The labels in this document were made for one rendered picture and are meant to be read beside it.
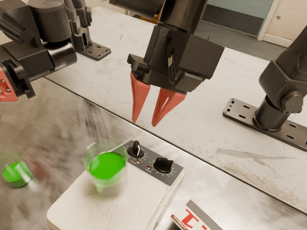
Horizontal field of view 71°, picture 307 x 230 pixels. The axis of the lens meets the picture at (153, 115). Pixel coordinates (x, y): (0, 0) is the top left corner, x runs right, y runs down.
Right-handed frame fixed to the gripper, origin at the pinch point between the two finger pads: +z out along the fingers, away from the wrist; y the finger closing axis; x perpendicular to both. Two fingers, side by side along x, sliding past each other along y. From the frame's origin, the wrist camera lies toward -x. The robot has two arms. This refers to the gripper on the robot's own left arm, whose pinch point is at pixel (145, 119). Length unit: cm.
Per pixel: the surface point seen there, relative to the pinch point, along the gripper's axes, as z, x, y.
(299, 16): -86, 189, 200
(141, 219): 8.6, -12.4, -0.3
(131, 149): 6.8, 1.1, -0.1
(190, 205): 11.4, -6.6, 10.8
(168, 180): 7.0, -6.3, 4.9
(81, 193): 9.5, -7.7, -7.8
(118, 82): 2.0, 27.3, -1.4
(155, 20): -29, 215, 50
